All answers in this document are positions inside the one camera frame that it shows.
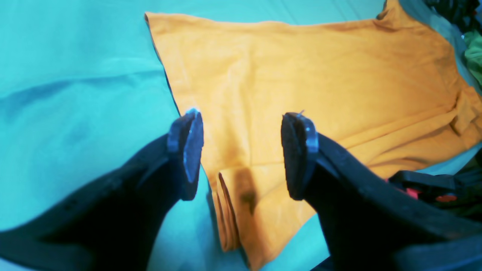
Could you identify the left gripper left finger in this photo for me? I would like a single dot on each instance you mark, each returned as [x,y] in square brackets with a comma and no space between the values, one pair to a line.
[111,223]

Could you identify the blue clamp at left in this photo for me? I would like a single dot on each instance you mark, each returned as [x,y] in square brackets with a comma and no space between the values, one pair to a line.
[460,194]

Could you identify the black plastic bag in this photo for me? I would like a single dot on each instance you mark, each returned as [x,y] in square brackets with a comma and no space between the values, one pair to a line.
[461,13]

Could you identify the orange T-shirt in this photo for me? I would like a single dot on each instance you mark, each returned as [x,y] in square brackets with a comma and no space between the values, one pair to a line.
[390,89]

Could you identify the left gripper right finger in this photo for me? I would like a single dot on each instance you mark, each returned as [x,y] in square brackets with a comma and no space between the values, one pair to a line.
[368,224]

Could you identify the green garment pile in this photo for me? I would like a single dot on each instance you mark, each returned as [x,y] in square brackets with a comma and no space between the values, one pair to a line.
[473,54]

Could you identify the green table cloth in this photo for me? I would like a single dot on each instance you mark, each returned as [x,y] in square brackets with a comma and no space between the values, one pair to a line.
[82,88]

